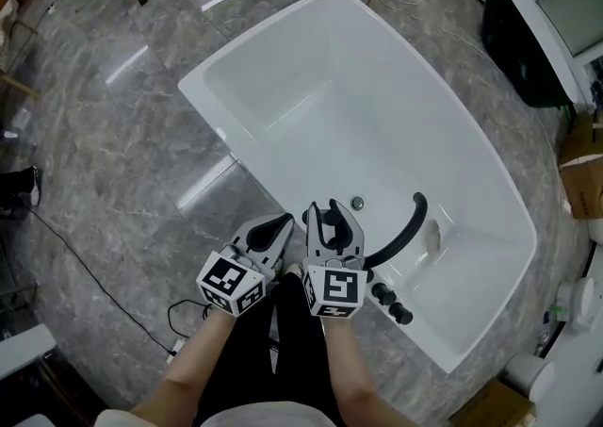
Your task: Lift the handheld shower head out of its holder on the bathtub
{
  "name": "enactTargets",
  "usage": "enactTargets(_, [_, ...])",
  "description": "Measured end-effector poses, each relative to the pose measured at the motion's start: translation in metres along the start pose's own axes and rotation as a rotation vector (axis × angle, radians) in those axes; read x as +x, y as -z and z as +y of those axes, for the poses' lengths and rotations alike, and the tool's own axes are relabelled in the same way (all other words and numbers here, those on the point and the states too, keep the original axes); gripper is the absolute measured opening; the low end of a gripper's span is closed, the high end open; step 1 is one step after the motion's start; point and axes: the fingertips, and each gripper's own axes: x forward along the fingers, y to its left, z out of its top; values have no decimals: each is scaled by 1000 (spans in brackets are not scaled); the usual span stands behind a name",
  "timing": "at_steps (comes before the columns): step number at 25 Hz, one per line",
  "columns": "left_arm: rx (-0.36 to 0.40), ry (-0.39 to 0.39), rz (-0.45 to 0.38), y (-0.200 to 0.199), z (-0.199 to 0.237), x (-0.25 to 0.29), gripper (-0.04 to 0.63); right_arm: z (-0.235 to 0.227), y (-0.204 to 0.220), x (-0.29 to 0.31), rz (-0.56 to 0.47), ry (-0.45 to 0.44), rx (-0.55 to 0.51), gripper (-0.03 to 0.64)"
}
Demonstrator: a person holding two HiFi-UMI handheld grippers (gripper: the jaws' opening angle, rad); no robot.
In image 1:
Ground white round toilet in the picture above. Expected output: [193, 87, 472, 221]
[497, 353, 557, 403]

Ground person's right forearm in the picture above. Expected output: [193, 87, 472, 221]
[321, 315, 379, 419]

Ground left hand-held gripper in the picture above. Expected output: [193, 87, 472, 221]
[196, 212, 296, 318]

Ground small grey rag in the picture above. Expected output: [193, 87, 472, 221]
[424, 220, 443, 255]

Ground black handheld shower head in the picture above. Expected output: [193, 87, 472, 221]
[321, 208, 348, 252]

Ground wooden frame chair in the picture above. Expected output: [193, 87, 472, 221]
[0, 0, 44, 102]

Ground long black floor cable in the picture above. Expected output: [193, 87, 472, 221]
[21, 202, 176, 355]

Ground white power adapter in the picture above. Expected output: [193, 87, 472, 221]
[165, 338, 186, 364]

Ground flat cardboard box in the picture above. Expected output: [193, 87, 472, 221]
[446, 376, 539, 427]

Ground white ceramic fixture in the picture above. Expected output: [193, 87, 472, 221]
[557, 275, 603, 337]

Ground open cardboard box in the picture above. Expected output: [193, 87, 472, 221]
[557, 112, 603, 222]

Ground person's white shirt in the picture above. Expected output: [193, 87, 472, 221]
[92, 400, 421, 427]

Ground looped black cable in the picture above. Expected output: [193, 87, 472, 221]
[167, 297, 214, 337]

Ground white appliance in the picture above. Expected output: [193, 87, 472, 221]
[0, 322, 58, 382]

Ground white bathtub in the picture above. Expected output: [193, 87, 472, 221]
[177, 0, 539, 374]

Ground black curved faucet spout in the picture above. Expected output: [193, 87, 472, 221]
[365, 192, 429, 271]

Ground white floor cable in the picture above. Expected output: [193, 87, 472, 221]
[375, 0, 489, 57]

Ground person's black trousers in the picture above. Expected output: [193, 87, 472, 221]
[194, 271, 348, 427]

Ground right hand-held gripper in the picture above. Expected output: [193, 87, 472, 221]
[301, 198, 369, 320]

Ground person's left forearm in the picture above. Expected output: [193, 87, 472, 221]
[130, 305, 247, 427]

